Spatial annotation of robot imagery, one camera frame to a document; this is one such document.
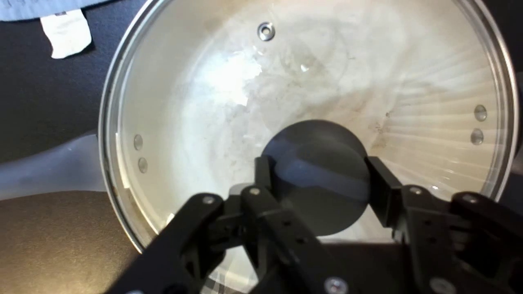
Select glass lid with grey knob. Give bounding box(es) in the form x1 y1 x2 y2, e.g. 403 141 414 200
96 0 519 258

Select grey pan with white interior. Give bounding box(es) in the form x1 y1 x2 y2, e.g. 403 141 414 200
0 0 523 258

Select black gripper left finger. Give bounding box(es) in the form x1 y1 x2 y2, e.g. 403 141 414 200
104 156 349 294

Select light blue cloth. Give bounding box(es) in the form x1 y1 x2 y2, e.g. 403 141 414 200
0 0 148 61

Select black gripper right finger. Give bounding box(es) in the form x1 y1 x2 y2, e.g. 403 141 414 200
364 156 523 294

